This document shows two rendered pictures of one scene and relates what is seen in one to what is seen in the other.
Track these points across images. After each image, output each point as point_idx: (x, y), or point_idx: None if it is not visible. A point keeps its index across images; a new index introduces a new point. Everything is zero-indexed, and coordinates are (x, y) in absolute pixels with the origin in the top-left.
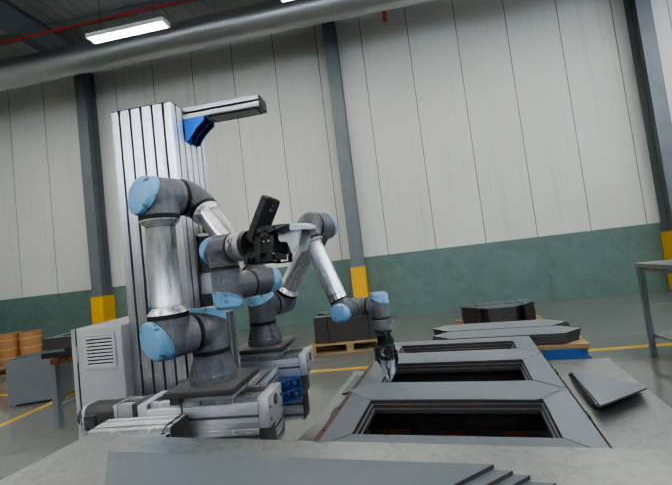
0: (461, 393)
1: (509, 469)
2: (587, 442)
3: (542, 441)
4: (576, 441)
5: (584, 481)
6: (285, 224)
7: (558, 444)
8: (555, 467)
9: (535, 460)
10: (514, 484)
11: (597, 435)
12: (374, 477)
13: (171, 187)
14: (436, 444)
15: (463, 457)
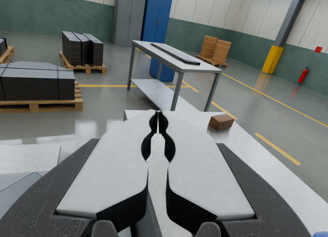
0: None
1: (164, 171)
2: (10, 181)
3: (0, 205)
4: (7, 186)
5: (162, 153)
6: (231, 154)
7: (9, 196)
8: (155, 159)
9: (153, 164)
10: None
11: (1, 176)
12: None
13: None
14: (153, 202)
15: (161, 187)
